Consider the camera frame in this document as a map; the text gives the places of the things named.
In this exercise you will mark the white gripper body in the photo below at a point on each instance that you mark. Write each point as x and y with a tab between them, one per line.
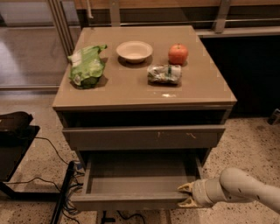
199	192

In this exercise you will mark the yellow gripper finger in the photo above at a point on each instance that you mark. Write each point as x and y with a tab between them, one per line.
189	202
186	188

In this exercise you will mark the grey drawer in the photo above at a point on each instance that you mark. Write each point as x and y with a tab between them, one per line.
136	180
144	138

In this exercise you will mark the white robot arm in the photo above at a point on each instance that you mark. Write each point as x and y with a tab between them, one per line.
232	186

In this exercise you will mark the grey drawer cabinet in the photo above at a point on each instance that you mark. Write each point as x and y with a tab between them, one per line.
125	98

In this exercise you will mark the black object at right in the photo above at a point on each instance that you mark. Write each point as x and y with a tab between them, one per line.
274	117

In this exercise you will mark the crushed green white can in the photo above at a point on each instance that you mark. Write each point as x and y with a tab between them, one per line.
164	74

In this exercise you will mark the black power strip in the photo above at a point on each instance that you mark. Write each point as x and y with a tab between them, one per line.
62	195

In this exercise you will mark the red apple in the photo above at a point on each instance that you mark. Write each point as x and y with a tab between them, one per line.
177	54

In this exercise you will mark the white paper bowl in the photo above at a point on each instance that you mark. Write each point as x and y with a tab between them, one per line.
134	51

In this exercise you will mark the green chip bag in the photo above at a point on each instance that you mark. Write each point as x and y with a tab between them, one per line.
86	66

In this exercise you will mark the black chair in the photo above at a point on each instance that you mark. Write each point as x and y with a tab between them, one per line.
16	136

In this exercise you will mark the metal railing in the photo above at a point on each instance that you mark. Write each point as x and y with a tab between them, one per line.
211	18

